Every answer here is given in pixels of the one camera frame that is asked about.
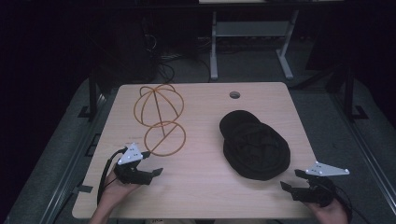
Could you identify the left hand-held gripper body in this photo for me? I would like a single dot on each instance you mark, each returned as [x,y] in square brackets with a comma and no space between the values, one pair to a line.
[130,155]

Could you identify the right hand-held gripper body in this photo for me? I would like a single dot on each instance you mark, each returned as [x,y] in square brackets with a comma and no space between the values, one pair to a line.
[322,183]

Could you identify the person's right hand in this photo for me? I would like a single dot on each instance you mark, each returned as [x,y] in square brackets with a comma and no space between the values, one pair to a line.
[330,214]

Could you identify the person's left hand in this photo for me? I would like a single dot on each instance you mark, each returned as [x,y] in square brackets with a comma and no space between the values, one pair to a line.
[116,188]

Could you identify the black hat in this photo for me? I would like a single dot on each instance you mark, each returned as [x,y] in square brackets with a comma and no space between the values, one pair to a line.
[255,146]

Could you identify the aluminium floor rail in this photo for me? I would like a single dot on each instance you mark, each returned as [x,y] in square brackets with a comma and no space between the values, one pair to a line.
[73,161]
[365,149]

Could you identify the black metal post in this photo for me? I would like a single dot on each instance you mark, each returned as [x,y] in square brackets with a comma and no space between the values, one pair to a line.
[92,96]
[349,93]

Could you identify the grey metal desk frame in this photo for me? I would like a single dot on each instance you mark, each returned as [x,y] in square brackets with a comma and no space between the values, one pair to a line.
[249,29]

